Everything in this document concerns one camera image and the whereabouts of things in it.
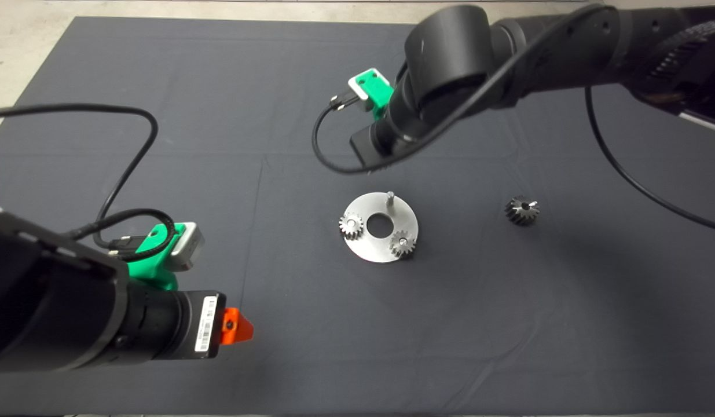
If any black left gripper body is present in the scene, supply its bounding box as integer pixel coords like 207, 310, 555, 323
172, 290, 227, 361

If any dark grey table cloth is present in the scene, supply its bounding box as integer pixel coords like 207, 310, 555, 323
0, 16, 715, 415

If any small steel gear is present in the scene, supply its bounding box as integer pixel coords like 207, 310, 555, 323
390, 231, 417, 259
339, 212, 365, 239

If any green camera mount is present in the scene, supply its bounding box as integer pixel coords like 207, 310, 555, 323
127, 223, 187, 292
357, 68, 395, 120

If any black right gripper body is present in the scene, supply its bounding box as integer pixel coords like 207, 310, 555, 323
350, 127, 394, 170

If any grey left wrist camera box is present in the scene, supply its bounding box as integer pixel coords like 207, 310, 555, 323
163, 222, 206, 272

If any black right camera cable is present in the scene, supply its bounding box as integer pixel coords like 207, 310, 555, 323
311, 5, 715, 233

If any round metal plate with pins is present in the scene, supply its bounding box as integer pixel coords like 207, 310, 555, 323
341, 191, 420, 264

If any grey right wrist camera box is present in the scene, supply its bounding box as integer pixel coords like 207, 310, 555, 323
348, 75, 374, 112

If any green left camera mount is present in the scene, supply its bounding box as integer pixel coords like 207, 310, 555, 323
127, 223, 187, 292

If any green right camera mount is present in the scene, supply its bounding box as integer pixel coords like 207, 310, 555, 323
357, 68, 395, 120

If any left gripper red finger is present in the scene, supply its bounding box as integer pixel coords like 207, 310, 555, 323
221, 308, 255, 346

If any larger steel gear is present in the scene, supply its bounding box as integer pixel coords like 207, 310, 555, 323
504, 196, 540, 227

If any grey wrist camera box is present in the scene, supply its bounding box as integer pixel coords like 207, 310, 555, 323
163, 222, 206, 272
348, 75, 374, 112

